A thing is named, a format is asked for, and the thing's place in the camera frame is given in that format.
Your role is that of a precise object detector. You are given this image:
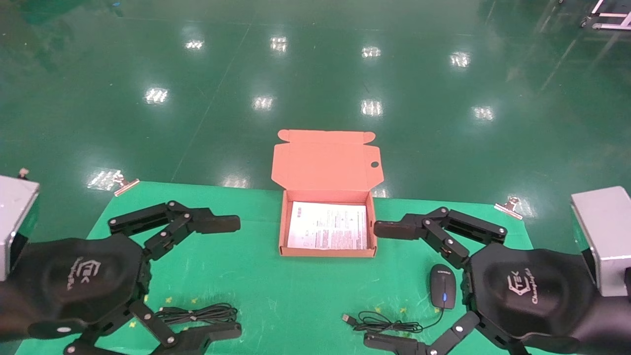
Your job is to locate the open brown cardboard box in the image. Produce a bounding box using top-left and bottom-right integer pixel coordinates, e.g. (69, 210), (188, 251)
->
(271, 129), (383, 258)

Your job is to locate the green table mat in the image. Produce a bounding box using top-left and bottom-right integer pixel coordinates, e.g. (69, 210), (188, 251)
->
(15, 181), (577, 355)

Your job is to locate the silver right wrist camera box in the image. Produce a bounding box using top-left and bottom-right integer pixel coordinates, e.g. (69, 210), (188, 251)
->
(571, 186), (631, 297)

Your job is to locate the black wired computer mouse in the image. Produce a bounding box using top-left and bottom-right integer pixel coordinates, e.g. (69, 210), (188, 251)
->
(342, 264), (457, 334)

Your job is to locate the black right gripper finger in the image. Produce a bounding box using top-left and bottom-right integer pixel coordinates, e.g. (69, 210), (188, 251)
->
(364, 311), (521, 355)

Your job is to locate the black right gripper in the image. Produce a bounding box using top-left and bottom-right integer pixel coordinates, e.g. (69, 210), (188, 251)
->
(374, 207), (631, 355)

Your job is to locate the metal mat clamp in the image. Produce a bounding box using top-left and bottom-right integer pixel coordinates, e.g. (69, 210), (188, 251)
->
(112, 171), (140, 197)
(494, 197), (524, 220)

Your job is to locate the white printed paper sheet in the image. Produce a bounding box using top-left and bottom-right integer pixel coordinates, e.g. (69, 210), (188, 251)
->
(287, 201), (368, 250)

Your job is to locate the white metal cart frame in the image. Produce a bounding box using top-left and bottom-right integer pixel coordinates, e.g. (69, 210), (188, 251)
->
(581, 0), (631, 30)

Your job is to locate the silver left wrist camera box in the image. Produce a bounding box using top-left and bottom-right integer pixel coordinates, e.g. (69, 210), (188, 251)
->
(0, 169), (40, 282)

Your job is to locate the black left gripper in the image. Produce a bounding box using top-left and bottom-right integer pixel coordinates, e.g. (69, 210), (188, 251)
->
(0, 201), (243, 355)

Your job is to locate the black data cable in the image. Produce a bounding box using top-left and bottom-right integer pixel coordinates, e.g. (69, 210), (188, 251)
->
(155, 303), (239, 326)

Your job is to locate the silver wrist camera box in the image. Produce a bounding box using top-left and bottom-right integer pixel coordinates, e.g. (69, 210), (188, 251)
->
(0, 169), (40, 282)
(571, 186), (631, 297)

